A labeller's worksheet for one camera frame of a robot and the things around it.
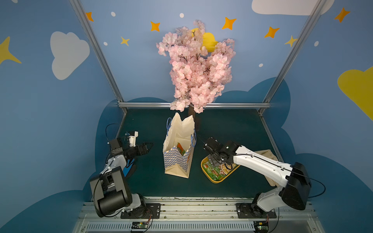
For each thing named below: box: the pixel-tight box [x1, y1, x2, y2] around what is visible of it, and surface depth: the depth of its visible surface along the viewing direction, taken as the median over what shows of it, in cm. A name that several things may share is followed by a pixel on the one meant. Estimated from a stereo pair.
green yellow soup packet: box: [202, 161, 227, 182], surface depth 88 cm
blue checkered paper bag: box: [162, 112, 197, 179], surface depth 82 cm
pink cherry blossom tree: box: [155, 19, 237, 119], surface depth 69 cm
